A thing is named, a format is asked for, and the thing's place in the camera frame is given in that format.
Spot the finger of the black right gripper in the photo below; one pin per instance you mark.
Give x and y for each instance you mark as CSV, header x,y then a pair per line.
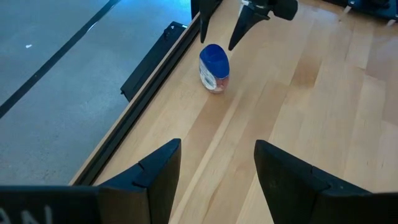
x,y
245,21
206,15

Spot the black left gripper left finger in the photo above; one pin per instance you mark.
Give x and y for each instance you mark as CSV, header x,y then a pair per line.
x,y
149,186

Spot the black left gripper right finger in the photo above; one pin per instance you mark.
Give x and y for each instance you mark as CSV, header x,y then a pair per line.
x,y
289,193

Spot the blue Tums bottle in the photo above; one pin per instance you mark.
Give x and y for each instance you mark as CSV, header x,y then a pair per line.
x,y
214,62

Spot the black bracket bar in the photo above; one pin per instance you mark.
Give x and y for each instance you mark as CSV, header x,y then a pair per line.
x,y
149,62

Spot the black aluminium table frame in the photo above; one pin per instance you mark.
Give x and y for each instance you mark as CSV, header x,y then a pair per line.
x,y
138,107

